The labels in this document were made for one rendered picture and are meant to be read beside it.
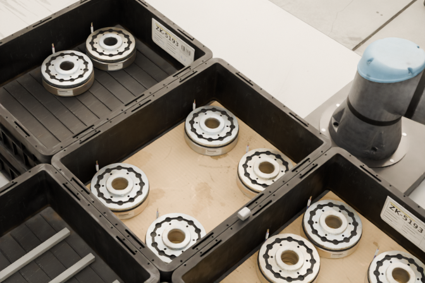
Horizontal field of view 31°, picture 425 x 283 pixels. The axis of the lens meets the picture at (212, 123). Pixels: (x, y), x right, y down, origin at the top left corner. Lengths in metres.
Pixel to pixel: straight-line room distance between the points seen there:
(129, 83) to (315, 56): 0.51
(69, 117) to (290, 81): 0.55
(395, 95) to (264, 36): 0.51
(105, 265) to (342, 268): 0.40
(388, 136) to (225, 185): 0.37
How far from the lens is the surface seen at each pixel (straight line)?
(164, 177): 1.38
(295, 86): 1.75
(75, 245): 1.30
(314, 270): 1.26
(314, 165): 1.30
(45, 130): 1.47
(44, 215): 1.34
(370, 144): 1.55
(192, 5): 1.94
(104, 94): 1.52
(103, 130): 1.32
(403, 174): 1.57
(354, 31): 3.04
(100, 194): 1.32
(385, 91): 1.46
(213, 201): 1.35
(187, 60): 1.52
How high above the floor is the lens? 1.92
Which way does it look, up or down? 48 degrees down
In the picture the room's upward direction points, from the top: 5 degrees clockwise
